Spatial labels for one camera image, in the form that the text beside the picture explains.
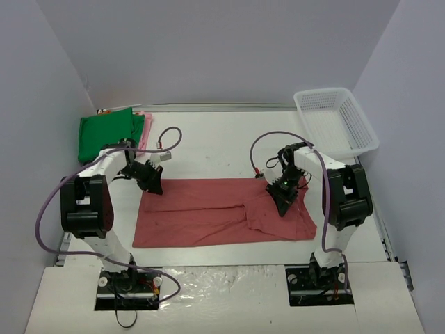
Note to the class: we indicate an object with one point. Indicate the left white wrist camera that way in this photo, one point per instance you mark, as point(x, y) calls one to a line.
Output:
point(158, 158)

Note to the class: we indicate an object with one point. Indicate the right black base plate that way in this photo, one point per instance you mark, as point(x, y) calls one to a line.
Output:
point(304, 292)

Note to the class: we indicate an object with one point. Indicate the red t shirt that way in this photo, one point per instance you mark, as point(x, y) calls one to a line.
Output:
point(211, 212)

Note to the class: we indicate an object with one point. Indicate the pink folded t shirt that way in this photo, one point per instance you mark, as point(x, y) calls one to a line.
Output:
point(146, 128)

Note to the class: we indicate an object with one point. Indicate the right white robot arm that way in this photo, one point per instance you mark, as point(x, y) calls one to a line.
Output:
point(346, 203)

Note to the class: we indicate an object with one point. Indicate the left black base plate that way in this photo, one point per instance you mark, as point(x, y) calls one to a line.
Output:
point(128, 290)

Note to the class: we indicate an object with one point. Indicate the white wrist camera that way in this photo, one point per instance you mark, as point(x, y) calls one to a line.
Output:
point(158, 158)
point(271, 177)

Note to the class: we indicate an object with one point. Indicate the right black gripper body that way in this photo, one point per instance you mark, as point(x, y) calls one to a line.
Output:
point(282, 193)

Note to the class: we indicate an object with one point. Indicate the green folded t shirt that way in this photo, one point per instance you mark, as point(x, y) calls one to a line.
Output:
point(107, 128)

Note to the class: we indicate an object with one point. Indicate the white plastic basket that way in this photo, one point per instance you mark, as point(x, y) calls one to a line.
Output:
point(335, 122)

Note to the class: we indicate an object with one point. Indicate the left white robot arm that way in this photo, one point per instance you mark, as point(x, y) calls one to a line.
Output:
point(87, 210)

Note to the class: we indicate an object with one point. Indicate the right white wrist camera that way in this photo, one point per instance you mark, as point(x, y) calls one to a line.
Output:
point(271, 177)

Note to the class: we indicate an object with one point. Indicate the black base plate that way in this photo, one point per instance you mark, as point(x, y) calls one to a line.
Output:
point(128, 290)
point(304, 292)

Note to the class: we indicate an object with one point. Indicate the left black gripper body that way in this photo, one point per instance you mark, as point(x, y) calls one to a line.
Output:
point(149, 176)

